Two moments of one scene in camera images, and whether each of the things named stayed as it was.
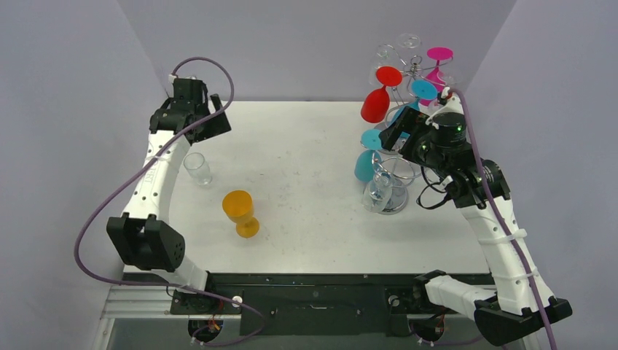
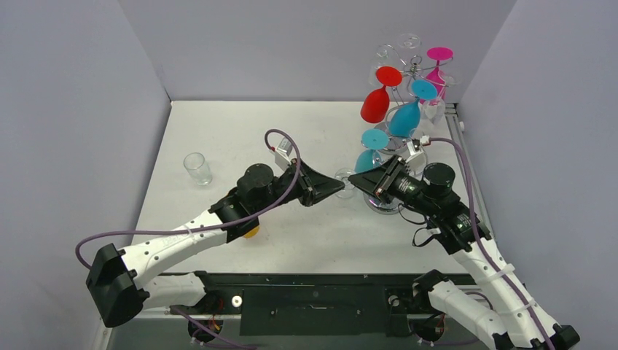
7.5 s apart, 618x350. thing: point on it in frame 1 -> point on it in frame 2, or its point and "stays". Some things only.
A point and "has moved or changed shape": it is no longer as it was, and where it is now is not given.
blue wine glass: x=420 y=90 stays
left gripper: x=216 y=126 -> x=315 y=187
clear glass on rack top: x=409 y=40 stays
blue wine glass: x=366 y=160 stays
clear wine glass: x=196 y=165 stays
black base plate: x=314 y=304 stays
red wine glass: x=376 y=105 stays
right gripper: x=403 y=128 -> x=388 y=179
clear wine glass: x=377 y=192 has moved or changed shape
